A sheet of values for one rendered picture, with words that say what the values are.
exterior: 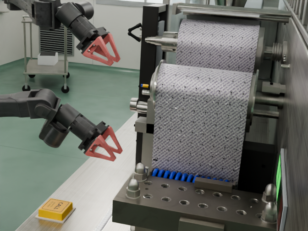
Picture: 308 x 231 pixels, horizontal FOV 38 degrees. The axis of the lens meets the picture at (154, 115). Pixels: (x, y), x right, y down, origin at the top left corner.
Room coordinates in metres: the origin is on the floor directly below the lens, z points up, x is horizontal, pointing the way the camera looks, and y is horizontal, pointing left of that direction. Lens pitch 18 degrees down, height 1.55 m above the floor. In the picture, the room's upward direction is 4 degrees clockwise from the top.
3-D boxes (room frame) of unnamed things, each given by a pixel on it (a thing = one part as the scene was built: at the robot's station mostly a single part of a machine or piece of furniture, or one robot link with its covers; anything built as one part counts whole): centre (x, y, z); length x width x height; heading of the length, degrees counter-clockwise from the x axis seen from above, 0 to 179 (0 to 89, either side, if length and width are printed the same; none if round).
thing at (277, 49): (1.36, -0.35, 1.33); 0.07 x 0.07 x 0.07; 77
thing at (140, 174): (1.06, 0.03, 1.05); 0.04 x 0.04 x 0.04
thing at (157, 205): (0.97, -0.13, 1.00); 0.40 x 0.16 x 0.06; 77
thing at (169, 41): (1.43, -0.05, 1.33); 0.06 x 0.06 x 0.06; 77
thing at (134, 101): (1.23, 0.06, 1.18); 0.04 x 0.02 x 0.04; 167
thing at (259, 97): (1.12, -0.29, 1.25); 0.07 x 0.04 x 0.04; 77
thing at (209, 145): (1.09, -0.12, 1.12); 0.23 x 0.01 x 0.18; 77
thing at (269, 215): (0.89, -0.27, 1.05); 0.04 x 0.04 x 0.04
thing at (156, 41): (1.44, 0.01, 1.33); 0.06 x 0.03 x 0.03; 77
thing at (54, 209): (1.08, 0.25, 0.91); 0.07 x 0.07 x 0.02; 77
